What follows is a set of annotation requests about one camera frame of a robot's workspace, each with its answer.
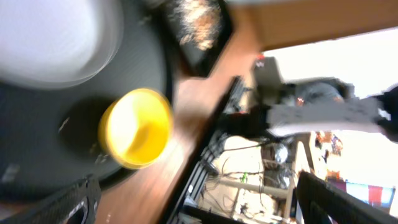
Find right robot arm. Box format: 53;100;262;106
220;78;397;142

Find black rectangular tray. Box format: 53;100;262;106
161;0;233;77

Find yellow bowl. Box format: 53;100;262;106
98;88;174;169

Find round black tray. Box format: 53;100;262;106
1;1;173;202

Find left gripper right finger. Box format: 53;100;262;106
296;172;397;224

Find food scraps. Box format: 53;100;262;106
174;0;221;50

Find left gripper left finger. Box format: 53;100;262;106
1;177;101;224

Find grey round plate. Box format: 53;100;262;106
1;0;123;89

